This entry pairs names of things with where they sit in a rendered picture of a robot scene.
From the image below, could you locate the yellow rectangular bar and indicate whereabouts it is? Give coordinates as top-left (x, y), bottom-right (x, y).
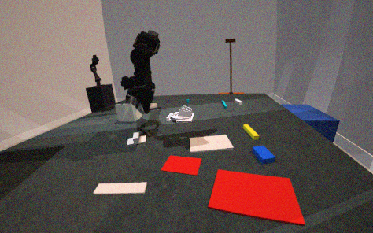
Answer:
top-left (243, 124), bottom-right (259, 140)

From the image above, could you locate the blue rectangular block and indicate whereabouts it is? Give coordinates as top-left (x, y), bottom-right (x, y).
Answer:
top-left (252, 146), bottom-right (275, 164)

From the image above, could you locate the beige flat bar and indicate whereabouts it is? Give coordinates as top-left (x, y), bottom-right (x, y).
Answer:
top-left (93, 182), bottom-right (147, 195)

